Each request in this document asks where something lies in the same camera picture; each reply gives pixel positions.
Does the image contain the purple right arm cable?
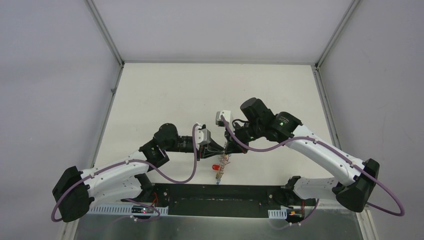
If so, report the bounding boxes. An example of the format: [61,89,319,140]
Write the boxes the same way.
[220,115,406,230]

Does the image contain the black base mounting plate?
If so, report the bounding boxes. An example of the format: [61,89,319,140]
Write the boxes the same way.
[133,183,316,218]

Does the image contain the metal disc with keyrings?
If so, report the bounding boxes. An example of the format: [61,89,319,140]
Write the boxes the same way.
[215,141,231,185]

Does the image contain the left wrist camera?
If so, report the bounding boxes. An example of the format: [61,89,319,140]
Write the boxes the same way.
[193,122,211,150]

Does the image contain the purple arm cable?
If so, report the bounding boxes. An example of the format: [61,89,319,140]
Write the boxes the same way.
[50,123,200,223]
[220,115,406,230]

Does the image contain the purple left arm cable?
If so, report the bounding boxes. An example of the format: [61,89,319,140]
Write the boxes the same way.
[50,123,200,223]

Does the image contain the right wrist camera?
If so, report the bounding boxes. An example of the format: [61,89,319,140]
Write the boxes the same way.
[215,110,233,128]

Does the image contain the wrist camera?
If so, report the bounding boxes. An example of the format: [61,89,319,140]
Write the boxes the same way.
[193,122,211,150]
[215,110,233,128]

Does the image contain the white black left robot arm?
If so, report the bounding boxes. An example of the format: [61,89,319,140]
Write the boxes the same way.
[50,123,224,223]

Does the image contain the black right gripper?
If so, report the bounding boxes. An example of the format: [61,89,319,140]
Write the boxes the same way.
[224,120,264,155]

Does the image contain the red key tag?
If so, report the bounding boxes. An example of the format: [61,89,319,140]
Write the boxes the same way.
[212,164,221,171]

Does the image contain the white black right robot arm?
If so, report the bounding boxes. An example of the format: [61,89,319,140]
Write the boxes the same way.
[215,97,380,213]

